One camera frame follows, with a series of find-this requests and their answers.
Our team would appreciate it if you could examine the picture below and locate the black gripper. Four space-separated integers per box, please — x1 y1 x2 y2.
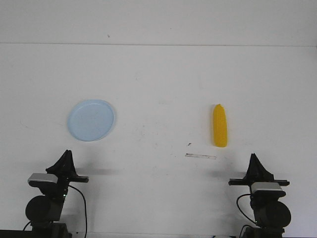
228 153 290 200
39 150 89 198

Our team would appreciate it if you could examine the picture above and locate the light blue round plate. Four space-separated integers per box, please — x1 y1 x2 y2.
67 99 116 142

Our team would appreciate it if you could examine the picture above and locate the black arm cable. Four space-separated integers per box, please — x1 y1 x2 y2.
22 184 87 238
236 193 258 225

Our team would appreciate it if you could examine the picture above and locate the horizontal tape strip on table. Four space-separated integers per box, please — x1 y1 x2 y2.
185 153 217 160

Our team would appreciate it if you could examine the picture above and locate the yellow corn cob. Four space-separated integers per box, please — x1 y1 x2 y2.
212 104 228 148

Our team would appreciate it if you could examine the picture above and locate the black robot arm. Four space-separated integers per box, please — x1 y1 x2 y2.
228 153 291 238
0 150 89 238

